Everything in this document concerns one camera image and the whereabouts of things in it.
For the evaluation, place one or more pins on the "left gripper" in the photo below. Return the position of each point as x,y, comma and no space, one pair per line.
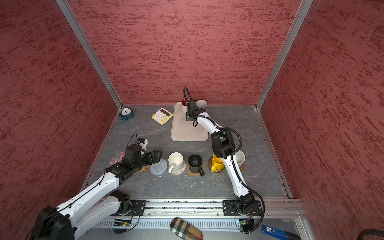
156,158

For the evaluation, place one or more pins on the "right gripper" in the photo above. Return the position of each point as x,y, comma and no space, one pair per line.
189,116

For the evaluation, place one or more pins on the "red inside mug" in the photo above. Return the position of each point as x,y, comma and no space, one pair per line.
184,106

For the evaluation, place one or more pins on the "grey knitted coaster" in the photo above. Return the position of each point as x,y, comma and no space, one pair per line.
159,168

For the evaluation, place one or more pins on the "lilac mug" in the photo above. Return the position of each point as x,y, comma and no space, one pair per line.
202,104

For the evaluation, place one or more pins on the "woven rattan coaster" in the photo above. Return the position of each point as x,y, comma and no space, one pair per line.
143,169

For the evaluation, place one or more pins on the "paw shaped cork coaster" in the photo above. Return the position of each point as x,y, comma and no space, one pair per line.
193,174

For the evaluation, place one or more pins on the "black mug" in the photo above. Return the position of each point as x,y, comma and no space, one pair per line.
195,164

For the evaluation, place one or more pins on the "pink flower coaster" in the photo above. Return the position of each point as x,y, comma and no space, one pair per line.
117,159

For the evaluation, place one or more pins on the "dark brown glossy coaster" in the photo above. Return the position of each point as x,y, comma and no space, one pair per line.
210,166

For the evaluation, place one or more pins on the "yellow mug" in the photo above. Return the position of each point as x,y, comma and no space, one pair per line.
216,165

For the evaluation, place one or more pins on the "white speckled mug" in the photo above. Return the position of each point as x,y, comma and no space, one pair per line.
240,158

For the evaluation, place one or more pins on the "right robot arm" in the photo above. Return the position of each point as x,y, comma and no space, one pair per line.
226,142

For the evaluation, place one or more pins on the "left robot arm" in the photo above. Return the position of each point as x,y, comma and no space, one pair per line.
71,219

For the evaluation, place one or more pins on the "beige serving tray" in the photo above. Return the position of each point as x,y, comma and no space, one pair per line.
183,130

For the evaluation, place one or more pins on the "yellow calculator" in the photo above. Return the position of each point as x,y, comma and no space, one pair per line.
162,116

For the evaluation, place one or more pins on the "teal kitchen timer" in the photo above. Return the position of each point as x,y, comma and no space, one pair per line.
126,114

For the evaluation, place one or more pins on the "plaid glasses case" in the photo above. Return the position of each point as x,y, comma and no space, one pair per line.
184,230

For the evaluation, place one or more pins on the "blue tool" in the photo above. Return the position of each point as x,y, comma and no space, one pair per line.
279,234

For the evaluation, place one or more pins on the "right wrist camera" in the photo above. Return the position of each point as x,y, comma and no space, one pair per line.
192,106

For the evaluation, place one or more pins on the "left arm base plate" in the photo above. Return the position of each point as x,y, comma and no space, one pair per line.
135,207

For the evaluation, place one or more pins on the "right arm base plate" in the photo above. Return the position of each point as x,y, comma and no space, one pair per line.
231,208

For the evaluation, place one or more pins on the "aluminium front rail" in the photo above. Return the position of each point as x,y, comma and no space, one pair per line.
213,208

